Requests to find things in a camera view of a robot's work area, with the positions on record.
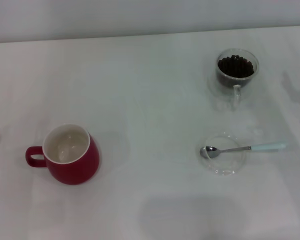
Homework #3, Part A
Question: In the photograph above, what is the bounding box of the red ceramic mug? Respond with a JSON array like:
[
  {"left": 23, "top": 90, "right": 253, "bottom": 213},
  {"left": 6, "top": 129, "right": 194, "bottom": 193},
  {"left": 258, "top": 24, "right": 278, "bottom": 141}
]
[{"left": 25, "top": 123, "right": 101, "bottom": 186}]

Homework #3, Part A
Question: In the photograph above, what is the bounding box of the blue handled metal spoon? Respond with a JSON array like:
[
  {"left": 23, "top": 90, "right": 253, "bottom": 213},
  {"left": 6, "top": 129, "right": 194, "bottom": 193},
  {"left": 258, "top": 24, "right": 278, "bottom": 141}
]
[{"left": 199, "top": 141, "right": 288, "bottom": 159}]

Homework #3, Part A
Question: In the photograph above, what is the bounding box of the pile of coffee beans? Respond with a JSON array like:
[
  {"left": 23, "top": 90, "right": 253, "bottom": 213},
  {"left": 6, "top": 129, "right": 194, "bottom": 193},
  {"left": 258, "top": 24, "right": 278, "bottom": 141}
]
[{"left": 216, "top": 54, "right": 255, "bottom": 88}]

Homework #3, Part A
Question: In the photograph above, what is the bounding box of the clear glass saucer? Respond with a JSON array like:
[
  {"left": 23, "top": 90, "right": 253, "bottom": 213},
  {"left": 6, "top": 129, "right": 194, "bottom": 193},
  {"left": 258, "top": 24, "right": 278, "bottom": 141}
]
[{"left": 198, "top": 132, "right": 248, "bottom": 177}]

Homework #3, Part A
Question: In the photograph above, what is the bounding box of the clear glass cup with handle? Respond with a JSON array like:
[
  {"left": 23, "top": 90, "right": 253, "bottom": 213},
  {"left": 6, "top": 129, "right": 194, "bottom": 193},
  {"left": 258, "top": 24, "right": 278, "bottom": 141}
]
[{"left": 216, "top": 48, "right": 260, "bottom": 111}]

